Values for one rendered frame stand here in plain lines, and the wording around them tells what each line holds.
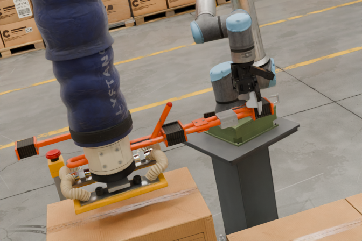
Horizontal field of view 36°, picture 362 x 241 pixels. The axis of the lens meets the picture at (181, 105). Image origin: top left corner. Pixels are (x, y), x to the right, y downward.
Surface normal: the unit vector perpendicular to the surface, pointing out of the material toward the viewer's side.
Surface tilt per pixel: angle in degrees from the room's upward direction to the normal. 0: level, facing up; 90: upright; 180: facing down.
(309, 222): 0
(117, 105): 75
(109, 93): 104
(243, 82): 90
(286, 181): 0
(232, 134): 90
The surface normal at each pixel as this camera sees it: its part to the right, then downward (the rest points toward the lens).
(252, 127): 0.57, 0.21
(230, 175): -0.80, 0.36
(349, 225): -0.18, -0.91
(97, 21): 0.80, 0.17
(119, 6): 0.30, 0.36
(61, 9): -0.12, 0.18
